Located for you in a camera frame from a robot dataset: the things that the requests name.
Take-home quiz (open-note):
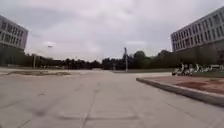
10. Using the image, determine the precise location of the grey multi-storey building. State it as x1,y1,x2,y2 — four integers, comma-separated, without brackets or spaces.
170,5,224,65

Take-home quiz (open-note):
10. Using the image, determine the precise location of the grey paved plaza ground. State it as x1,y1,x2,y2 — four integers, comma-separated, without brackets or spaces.
0,68,224,128

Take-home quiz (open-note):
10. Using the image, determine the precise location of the white grid-window building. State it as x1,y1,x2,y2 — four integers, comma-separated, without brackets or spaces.
0,14,30,66

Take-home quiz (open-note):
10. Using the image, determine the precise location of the reddish brown raised bed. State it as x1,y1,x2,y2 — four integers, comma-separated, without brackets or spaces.
143,75,224,95

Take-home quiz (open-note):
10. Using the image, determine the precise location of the row of dark trees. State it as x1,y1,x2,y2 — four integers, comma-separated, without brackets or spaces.
0,45,224,71

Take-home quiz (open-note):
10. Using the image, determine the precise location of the row of parked bicycles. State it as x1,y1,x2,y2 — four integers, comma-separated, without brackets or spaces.
171,62,224,77

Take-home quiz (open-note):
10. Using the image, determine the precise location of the grey stone kerb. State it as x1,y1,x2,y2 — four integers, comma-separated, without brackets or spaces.
135,77,224,108

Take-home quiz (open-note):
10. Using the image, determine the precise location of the tall grey pole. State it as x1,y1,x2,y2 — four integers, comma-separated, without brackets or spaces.
123,46,129,72

